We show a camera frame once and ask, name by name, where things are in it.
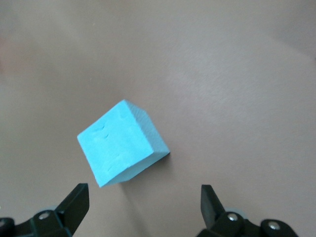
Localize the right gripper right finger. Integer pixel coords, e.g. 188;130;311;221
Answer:
199;184;297;237

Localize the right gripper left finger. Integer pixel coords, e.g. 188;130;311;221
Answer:
0;183;90;237

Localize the light blue foam cube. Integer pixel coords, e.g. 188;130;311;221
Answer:
77;99;171;189

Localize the brown table cover mat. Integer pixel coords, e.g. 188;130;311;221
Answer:
0;0;316;237

